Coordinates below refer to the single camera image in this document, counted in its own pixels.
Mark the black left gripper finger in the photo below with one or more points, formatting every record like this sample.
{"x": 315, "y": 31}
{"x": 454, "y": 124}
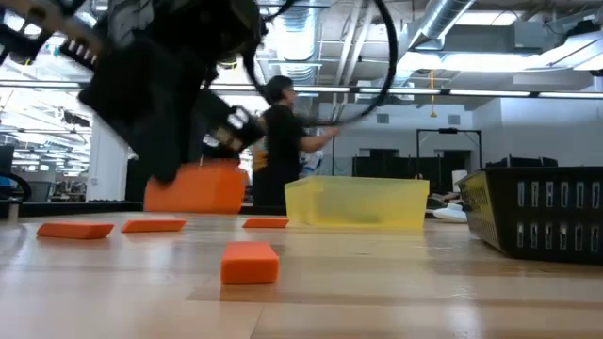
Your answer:
{"x": 151, "y": 155}
{"x": 176, "y": 150}

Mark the orange rectangular eraser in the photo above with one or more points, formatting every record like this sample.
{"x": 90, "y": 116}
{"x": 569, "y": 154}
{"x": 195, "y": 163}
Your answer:
{"x": 212, "y": 188}
{"x": 249, "y": 263}
{"x": 75, "y": 230}
{"x": 265, "y": 222}
{"x": 153, "y": 225}

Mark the black mesh basket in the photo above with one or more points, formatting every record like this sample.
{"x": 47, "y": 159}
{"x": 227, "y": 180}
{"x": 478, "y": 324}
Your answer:
{"x": 542, "y": 216}

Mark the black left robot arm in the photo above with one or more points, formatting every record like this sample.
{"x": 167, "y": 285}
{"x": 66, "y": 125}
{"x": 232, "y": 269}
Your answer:
{"x": 198, "y": 28}

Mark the black cabinet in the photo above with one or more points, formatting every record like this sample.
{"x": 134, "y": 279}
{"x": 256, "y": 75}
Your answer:
{"x": 135, "y": 183}

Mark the person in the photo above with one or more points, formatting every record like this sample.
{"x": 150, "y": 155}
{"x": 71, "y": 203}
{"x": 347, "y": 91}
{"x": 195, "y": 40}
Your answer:
{"x": 282, "y": 141}

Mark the yellow ceiling pendant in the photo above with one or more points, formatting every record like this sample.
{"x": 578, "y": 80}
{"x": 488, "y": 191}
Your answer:
{"x": 432, "y": 113}

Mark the black metal table frame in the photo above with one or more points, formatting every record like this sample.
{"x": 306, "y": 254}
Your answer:
{"x": 94, "y": 208}

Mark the black gantry frame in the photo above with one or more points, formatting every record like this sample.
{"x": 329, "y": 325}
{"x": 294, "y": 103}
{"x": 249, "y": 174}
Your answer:
{"x": 447, "y": 130}

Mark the silver air duct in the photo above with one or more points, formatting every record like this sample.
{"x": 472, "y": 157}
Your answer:
{"x": 447, "y": 19}

